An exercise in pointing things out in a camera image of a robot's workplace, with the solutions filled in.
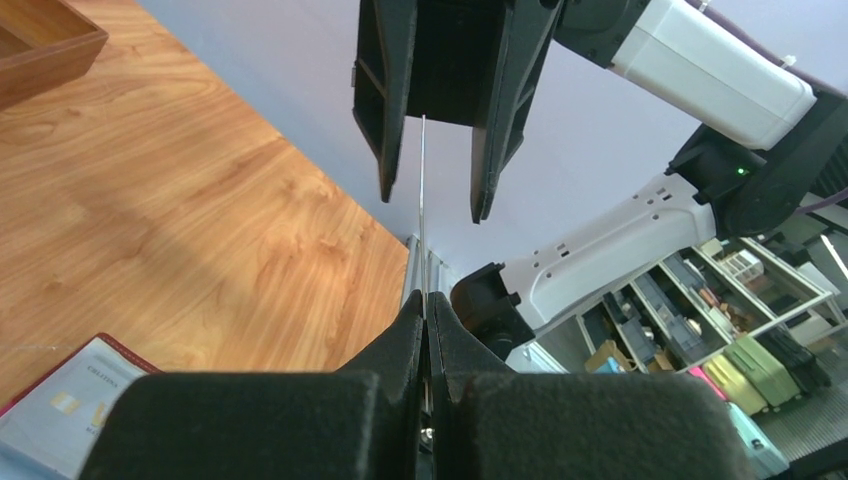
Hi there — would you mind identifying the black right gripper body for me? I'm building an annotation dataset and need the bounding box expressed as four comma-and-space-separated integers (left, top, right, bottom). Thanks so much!
405, 1, 511, 128

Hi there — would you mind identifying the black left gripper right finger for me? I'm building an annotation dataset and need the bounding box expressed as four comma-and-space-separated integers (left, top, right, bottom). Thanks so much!
426, 292, 754, 479

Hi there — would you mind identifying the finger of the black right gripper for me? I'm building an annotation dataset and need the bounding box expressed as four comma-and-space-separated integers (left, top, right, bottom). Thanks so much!
352, 0, 417, 203
470, 1, 563, 224

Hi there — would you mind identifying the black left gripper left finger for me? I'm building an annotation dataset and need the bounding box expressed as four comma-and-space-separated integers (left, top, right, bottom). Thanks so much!
80, 291, 424, 479

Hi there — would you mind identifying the thin credit card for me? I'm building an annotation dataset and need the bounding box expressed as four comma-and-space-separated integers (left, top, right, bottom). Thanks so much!
418, 114, 429, 319

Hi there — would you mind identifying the red card holder wallet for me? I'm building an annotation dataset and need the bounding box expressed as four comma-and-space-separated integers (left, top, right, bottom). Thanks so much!
1, 333, 158, 479

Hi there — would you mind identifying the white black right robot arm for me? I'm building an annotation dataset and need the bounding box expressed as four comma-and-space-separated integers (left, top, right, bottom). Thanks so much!
353, 1, 847, 358

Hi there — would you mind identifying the storage shelf rack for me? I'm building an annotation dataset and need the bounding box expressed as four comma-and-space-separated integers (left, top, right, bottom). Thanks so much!
506, 225, 848, 480

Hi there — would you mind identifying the wooden compartment tray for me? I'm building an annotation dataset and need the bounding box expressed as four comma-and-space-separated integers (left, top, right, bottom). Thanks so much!
1, 0, 109, 110

